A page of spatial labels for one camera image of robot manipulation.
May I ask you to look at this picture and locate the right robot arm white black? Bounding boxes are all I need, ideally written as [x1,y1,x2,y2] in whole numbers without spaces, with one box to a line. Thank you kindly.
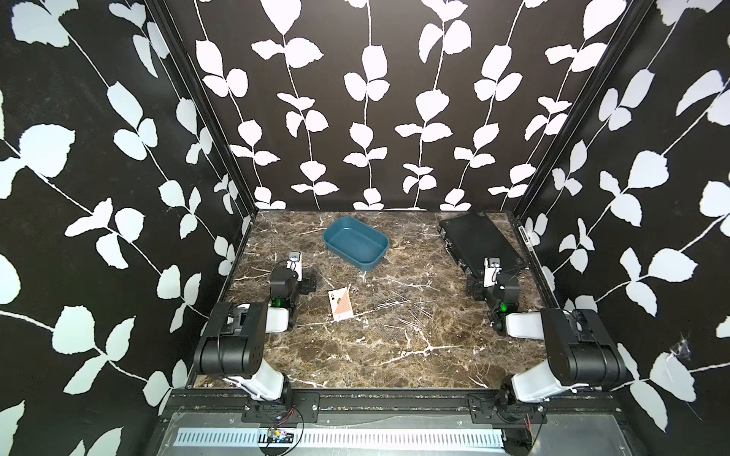
[466,271,628,405]

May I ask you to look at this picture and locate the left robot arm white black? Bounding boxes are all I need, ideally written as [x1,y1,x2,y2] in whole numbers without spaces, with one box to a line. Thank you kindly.
[193,262,317,407]

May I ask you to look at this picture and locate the playing card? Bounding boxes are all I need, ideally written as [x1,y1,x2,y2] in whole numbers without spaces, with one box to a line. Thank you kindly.
[328,287,355,322]

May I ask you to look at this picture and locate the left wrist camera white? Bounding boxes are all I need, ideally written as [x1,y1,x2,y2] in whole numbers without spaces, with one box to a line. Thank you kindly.
[286,251,302,281]

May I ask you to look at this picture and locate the small circuit board with wires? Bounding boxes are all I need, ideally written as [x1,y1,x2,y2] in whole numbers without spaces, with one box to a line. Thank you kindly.
[260,405,306,455]

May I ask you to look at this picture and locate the black carrying case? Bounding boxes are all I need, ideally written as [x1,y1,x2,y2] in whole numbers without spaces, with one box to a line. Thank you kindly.
[438,213,526,277]

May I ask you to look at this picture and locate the steel nail pile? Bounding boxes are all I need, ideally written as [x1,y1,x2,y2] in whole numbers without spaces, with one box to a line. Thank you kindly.
[354,284,440,334]

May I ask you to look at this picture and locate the white perforated strip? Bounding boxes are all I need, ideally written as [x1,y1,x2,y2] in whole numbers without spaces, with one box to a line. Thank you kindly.
[173,427,505,451]

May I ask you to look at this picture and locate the black front rail base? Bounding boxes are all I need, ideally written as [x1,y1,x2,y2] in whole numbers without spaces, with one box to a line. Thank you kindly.
[159,389,622,428]

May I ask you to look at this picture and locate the teal plastic storage box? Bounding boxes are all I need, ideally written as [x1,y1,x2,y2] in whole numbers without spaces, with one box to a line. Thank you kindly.
[322,217,390,272]

